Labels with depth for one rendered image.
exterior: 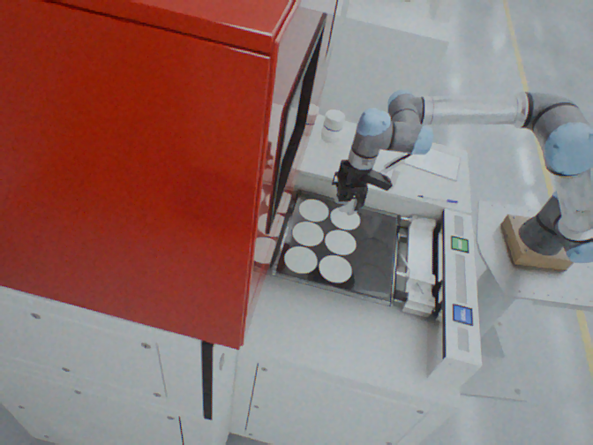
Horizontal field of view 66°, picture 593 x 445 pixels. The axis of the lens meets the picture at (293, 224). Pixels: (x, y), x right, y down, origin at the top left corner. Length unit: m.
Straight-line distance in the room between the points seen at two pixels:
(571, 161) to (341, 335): 0.75
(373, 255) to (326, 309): 0.23
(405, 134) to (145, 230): 0.74
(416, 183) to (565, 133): 0.56
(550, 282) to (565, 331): 1.11
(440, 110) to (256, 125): 0.90
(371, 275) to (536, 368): 1.44
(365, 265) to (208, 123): 1.02
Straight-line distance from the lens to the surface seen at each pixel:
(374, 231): 1.53
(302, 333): 1.35
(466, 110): 1.33
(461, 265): 1.48
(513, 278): 1.74
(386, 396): 1.39
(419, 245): 1.58
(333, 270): 1.39
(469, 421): 2.37
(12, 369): 1.43
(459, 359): 1.29
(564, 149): 1.29
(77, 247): 0.76
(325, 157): 1.64
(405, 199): 1.60
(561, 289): 1.82
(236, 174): 0.52
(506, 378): 2.54
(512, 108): 1.37
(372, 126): 1.15
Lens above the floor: 2.00
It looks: 48 degrees down
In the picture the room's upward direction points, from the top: 12 degrees clockwise
